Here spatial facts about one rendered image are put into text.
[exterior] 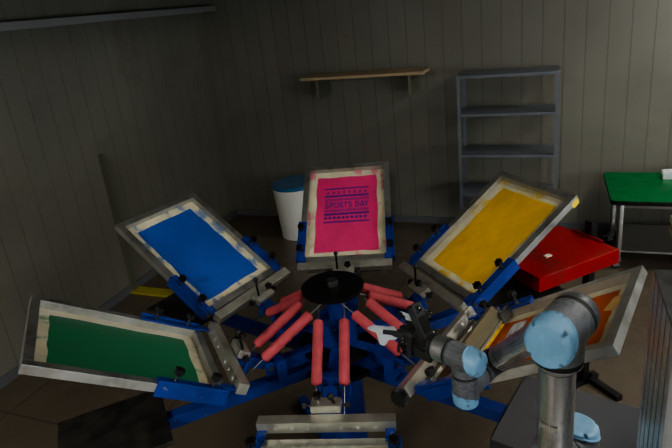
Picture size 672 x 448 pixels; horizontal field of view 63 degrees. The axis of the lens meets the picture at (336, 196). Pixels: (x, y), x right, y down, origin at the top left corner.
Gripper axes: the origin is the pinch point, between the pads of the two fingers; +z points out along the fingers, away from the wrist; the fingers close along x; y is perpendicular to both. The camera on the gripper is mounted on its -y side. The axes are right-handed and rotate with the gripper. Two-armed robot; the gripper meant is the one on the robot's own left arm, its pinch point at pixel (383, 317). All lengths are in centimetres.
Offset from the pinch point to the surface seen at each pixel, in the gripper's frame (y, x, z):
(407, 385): 47, 35, 16
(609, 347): 7, 44, -53
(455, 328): 41, 80, 23
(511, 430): 65, 61, -16
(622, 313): 4, 64, -50
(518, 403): 63, 77, -11
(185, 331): 51, 0, 127
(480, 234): 17, 146, 51
